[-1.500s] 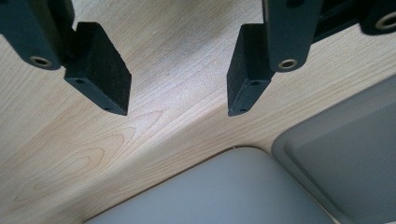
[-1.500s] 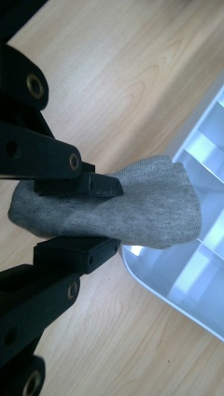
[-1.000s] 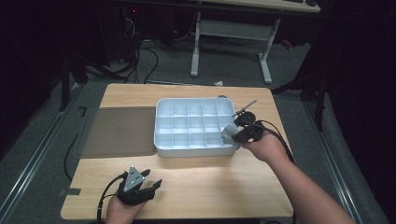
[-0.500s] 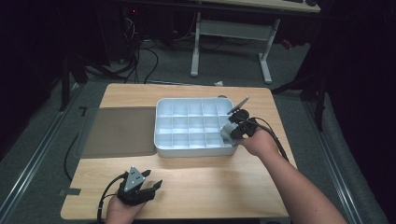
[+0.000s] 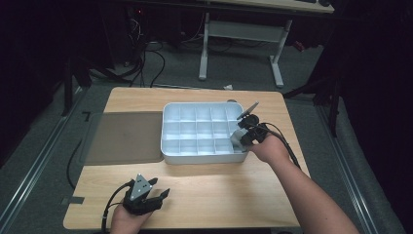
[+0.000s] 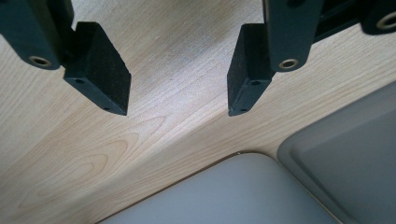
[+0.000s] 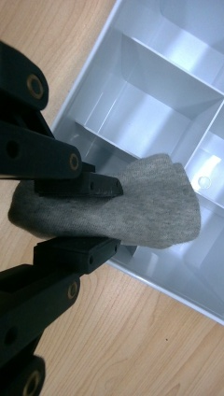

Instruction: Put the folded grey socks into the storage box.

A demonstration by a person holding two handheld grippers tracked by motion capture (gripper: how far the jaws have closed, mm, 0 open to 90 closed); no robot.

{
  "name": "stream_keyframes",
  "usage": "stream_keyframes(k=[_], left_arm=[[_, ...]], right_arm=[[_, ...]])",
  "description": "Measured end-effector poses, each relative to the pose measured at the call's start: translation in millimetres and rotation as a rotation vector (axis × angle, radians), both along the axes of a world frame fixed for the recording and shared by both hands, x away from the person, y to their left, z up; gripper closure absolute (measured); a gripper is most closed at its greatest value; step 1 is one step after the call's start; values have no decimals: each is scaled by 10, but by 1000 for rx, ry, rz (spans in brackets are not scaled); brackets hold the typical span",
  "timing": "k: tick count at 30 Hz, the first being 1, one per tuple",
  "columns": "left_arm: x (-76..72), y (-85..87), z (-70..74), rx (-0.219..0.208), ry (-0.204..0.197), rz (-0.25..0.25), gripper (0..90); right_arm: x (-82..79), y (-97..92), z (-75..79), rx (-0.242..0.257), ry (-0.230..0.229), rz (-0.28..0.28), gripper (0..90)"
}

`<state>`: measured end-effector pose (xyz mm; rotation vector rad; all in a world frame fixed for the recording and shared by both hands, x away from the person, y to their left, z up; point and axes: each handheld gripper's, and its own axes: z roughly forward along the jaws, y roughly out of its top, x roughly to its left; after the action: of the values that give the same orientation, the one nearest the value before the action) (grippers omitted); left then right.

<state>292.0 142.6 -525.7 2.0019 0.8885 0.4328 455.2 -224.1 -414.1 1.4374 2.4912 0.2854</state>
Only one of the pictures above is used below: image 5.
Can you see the grey tape piece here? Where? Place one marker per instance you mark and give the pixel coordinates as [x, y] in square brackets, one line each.
[74, 200]

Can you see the person's right hand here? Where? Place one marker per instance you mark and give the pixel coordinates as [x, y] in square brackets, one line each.
[271, 149]

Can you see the crumpled white paper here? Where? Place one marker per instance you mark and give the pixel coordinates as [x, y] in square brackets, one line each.
[228, 87]

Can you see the person's left hand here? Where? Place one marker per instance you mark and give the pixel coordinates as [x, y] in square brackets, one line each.
[125, 222]

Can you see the white compartment storage box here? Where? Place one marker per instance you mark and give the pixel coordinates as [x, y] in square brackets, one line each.
[198, 131]

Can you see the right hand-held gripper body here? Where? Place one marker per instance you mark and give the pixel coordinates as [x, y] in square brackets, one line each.
[255, 128]

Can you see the dark metal stand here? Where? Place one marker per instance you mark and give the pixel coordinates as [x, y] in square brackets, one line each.
[68, 87]
[332, 107]

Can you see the white-legged desk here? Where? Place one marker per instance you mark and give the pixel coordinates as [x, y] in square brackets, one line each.
[242, 31]

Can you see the metal floor rail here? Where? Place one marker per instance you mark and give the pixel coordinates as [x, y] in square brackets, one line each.
[35, 162]
[347, 172]

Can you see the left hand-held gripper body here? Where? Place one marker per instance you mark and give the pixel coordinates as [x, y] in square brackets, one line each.
[140, 195]

